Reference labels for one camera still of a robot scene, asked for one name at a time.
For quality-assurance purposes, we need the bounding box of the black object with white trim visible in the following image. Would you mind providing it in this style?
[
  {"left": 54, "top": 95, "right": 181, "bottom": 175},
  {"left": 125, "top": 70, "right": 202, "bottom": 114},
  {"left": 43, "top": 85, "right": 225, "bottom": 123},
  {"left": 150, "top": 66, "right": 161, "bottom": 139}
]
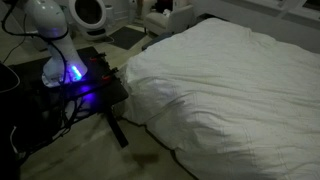
[{"left": 0, "top": 62, "right": 21, "bottom": 94}]

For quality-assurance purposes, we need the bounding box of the blue hard suitcase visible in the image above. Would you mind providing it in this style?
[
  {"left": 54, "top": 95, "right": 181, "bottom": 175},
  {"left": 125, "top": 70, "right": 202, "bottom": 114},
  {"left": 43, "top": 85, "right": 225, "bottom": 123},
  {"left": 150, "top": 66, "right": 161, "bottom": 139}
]
[{"left": 141, "top": 32, "right": 174, "bottom": 52}]

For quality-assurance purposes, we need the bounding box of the round white litter box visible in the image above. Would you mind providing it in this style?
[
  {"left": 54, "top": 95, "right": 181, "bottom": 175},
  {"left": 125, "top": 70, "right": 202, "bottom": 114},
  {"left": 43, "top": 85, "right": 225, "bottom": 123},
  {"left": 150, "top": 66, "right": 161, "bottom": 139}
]
[{"left": 68, "top": 0, "right": 109, "bottom": 42}]

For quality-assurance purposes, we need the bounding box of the black cable bundle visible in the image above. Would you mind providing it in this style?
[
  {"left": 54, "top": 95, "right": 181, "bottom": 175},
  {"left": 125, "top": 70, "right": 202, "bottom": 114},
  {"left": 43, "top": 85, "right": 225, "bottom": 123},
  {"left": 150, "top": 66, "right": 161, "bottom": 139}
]
[{"left": 58, "top": 96, "right": 86, "bottom": 138}]

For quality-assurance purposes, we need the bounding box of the red black clamp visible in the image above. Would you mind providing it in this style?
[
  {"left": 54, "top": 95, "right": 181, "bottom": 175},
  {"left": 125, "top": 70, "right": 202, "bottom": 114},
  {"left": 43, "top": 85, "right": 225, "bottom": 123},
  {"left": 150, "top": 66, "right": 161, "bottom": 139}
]
[
  {"left": 101, "top": 67, "right": 120, "bottom": 81},
  {"left": 89, "top": 53, "right": 108, "bottom": 66}
]

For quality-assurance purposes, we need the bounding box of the white low cabinet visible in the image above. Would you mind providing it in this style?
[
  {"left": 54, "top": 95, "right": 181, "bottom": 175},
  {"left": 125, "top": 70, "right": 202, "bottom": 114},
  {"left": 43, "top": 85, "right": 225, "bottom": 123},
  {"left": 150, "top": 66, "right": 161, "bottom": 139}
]
[{"left": 105, "top": 0, "right": 138, "bottom": 27}]

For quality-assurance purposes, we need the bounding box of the dark floor mat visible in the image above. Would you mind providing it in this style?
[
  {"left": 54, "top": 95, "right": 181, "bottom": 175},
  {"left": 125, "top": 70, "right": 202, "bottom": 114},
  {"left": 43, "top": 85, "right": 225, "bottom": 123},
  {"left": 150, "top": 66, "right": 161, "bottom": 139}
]
[{"left": 108, "top": 25, "right": 148, "bottom": 51}]

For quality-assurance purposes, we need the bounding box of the white duvet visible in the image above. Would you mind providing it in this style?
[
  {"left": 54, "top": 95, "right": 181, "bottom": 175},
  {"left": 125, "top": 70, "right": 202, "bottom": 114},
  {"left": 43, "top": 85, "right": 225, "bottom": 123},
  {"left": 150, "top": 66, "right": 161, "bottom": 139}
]
[{"left": 121, "top": 17, "right": 320, "bottom": 180}]

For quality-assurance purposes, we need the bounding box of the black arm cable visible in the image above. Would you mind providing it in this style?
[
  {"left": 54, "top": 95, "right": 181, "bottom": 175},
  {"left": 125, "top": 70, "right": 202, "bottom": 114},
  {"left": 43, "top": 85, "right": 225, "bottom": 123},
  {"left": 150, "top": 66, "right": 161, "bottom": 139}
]
[{"left": 0, "top": 0, "right": 69, "bottom": 88}]

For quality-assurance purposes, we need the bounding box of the dark clothes pile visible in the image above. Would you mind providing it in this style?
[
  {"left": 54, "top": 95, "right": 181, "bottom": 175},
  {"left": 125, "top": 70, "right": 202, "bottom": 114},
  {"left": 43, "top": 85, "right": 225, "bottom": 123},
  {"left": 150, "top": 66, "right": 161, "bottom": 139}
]
[{"left": 154, "top": 0, "right": 176, "bottom": 14}]

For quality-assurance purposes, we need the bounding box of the black robot table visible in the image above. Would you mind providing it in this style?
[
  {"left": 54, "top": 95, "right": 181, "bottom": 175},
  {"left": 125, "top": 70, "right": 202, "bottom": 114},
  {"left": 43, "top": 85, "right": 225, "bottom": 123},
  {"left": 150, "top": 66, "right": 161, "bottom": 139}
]
[{"left": 0, "top": 45, "right": 130, "bottom": 161}]

